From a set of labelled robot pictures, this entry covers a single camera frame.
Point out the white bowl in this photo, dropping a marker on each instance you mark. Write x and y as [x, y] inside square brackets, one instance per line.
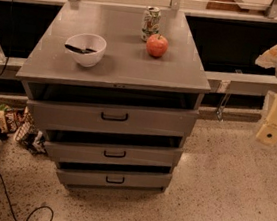
[86, 41]

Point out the top grey drawer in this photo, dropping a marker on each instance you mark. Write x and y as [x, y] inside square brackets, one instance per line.
[112, 119]

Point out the grey drawer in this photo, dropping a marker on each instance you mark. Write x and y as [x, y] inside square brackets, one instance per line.
[112, 119]
[114, 179]
[113, 154]

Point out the middle grey drawer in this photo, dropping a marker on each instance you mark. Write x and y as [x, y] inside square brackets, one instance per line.
[113, 154]

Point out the red apple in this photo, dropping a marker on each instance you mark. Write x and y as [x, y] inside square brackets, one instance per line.
[157, 45]

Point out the grey drawer cabinet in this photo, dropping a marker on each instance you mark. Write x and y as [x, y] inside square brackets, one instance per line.
[114, 139]

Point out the bottom grey drawer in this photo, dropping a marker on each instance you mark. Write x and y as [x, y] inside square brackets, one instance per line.
[114, 179]

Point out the snack bags pile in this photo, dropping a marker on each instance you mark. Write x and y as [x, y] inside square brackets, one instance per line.
[20, 123]

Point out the metal railing frame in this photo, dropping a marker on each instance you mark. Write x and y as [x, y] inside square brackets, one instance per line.
[202, 53]

